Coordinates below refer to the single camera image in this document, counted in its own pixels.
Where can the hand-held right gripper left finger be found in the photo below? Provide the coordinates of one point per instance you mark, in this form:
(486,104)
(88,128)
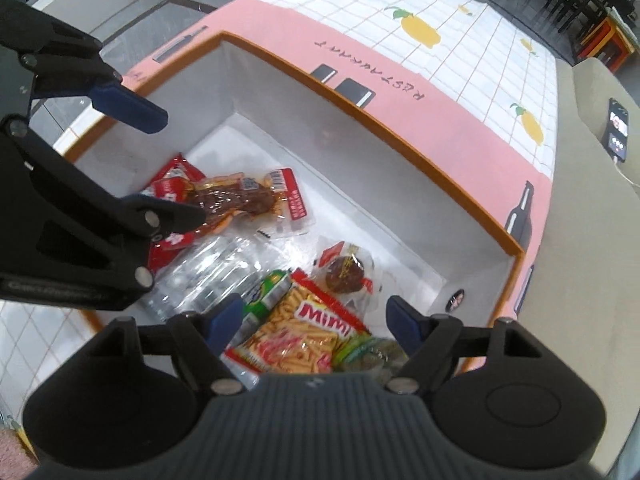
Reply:
(225,321)

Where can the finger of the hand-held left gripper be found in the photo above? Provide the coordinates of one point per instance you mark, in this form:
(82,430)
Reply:
(130,107)
(170,216)

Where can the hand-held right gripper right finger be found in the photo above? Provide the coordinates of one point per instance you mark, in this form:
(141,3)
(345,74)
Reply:
(405,322)

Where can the red snack packet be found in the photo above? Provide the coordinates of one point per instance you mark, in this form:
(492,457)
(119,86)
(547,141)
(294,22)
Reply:
(172,180)

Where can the green pastry packet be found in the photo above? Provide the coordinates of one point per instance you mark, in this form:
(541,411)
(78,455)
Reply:
(370,355)

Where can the green snack packet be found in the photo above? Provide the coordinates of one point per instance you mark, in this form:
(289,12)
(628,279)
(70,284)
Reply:
(267,292)

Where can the clear packet of white balls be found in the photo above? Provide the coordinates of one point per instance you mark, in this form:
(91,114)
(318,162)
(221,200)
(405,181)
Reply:
(215,270)

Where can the braised meat snack packet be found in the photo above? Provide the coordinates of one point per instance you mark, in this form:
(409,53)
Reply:
(240,200)

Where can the orange shrimp stick packet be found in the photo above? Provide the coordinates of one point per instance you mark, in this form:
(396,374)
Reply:
(295,345)

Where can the dark round snack packet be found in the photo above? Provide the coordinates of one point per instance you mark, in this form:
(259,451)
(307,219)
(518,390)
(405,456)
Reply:
(345,272)

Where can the orange cardboard box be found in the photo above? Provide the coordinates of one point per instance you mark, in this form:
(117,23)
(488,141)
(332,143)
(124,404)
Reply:
(400,210)

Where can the beige sofa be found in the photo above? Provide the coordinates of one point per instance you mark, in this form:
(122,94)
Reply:
(590,260)

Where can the checked lemon print tablecloth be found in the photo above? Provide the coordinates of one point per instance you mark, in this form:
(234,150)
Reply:
(450,60)

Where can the black smartphone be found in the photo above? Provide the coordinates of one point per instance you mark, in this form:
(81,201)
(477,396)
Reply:
(617,130)

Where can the orange stool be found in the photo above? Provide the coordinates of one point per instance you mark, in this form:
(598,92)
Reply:
(600,42)

